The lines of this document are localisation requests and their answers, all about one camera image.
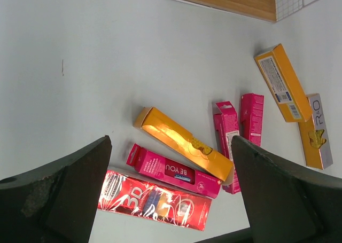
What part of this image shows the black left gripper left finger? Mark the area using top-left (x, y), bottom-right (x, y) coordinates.
top-left (1, 136), bottom-right (112, 242)

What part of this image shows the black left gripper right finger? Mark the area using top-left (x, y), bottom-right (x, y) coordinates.
top-left (231, 136), bottom-right (341, 242)

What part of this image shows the red 3D toothpaste box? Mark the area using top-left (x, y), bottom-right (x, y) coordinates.
top-left (97, 170), bottom-right (212, 231)

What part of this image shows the silver gold R.O toothpaste box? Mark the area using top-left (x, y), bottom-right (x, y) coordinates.
top-left (298, 93), bottom-right (333, 170)

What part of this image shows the pink Be You toothpaste box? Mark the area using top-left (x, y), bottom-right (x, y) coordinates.
top-left (126, 144), bottom-right (221, 199)

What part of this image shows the pink toothpaste box middle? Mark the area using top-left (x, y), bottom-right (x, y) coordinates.
top-left (213, 101), bottom-right (240, 194)

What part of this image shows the pink toothpaste box right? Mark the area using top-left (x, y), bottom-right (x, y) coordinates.
top-left (240, 93), bottom-right (264, 147)

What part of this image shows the orange toothpaste box left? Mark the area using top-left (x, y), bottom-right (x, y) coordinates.
top-left (134, 107), bottom-right (235, 185)

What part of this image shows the orange toothpaste box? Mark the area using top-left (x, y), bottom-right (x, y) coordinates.
top-left (134, 107), bottom-right (235, 185)
top-left (254, 44), bottom-right (313, 123)

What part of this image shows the orange toothpaste box right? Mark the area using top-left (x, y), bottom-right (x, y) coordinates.
top-left (254, 44), bottom-right (313, 123)

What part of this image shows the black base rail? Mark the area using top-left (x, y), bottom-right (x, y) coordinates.
top-left (197, 228), bottom-right (254, 243)

